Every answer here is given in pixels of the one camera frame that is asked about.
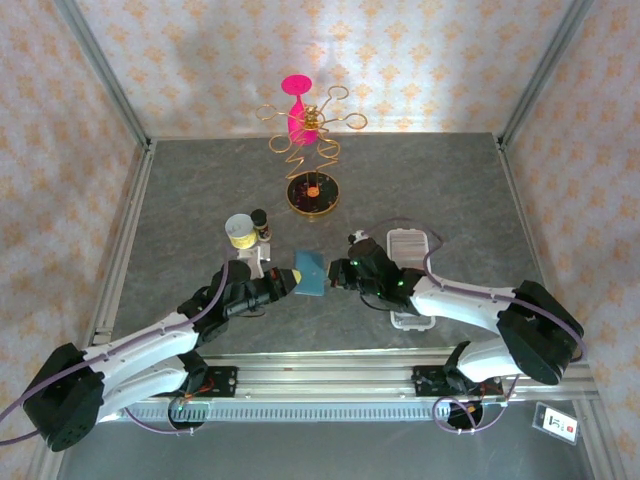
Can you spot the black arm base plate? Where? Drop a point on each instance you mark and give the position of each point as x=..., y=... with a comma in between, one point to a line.
x=225, y=382
x=425, y=380

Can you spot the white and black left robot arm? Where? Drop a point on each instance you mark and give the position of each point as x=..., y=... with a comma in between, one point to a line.
x=145, y=345

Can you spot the clear badge with label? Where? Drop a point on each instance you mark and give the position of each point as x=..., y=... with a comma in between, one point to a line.
x=556, y=422

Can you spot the pink wine glass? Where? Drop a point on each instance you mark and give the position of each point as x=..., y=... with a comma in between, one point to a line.
x=296, y=85

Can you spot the small dark spice bottle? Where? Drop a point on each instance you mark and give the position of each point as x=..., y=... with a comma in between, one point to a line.
x=262, y=225

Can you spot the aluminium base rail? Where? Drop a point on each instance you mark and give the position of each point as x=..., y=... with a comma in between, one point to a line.
x=325, y=375

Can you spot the aluminium frame post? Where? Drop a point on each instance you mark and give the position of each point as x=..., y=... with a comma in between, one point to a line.
x=107, y=80
x=542, y=75

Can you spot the aluminium side rail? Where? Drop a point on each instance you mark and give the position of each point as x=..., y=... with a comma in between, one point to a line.
x=522, y=212
x=125, y=240

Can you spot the white rectangular tray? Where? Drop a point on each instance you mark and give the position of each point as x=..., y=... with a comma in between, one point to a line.
x=407, y=245

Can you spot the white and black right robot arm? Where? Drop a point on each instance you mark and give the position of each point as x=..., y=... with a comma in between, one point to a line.
x=470, y=302

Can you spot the yellow tin can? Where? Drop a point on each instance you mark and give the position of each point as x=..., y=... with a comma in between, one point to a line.
x=241, y=235

